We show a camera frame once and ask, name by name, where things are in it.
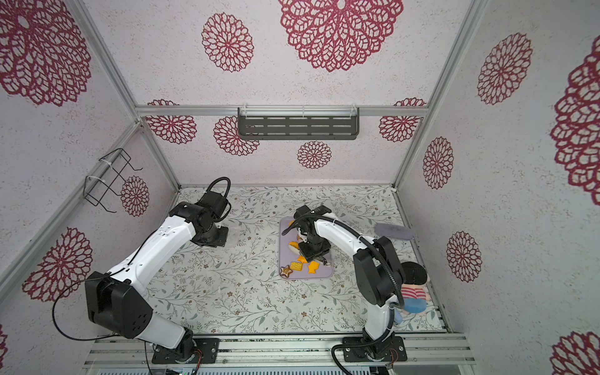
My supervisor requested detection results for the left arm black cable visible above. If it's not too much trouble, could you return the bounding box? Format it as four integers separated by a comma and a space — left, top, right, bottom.
205, 177, 232, 221

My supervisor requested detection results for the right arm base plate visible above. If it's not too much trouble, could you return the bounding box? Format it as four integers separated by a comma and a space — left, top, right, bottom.
342, 333, 408, 363

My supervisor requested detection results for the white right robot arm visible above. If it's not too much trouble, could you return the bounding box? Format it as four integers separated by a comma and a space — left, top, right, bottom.
281, 206, 406, 357

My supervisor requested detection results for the yellow waffle square cookie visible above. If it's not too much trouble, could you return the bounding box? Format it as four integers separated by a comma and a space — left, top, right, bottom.
290, 262, 303, 272

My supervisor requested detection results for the black wire wall rack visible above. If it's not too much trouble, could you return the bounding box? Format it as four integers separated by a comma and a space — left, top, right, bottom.
82, 148, 142, 214

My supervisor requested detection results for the grey slotted wall shelf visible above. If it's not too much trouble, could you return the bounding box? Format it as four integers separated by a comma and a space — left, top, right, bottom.
237, 107, 360, 141

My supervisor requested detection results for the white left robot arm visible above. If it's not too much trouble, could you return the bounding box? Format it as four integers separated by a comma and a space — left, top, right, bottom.
84, 192, 231, 363

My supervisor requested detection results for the clear resealable bag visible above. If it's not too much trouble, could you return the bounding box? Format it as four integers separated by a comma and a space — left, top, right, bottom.
223, 227, 250, 248

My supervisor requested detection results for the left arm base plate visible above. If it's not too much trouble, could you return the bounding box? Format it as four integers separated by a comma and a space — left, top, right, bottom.
150, 337, 220, 365

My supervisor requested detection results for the star chocolate cookie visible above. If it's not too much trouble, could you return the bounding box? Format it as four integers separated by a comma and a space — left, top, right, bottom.
280, 265, 293, 279

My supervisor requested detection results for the grey fabric glasses case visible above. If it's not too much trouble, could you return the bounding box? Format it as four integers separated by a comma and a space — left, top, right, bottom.
374, 223, 415, 242

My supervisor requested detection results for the lavender plastic tray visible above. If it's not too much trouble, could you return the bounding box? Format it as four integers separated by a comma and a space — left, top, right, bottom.
278, 217, 334, 281

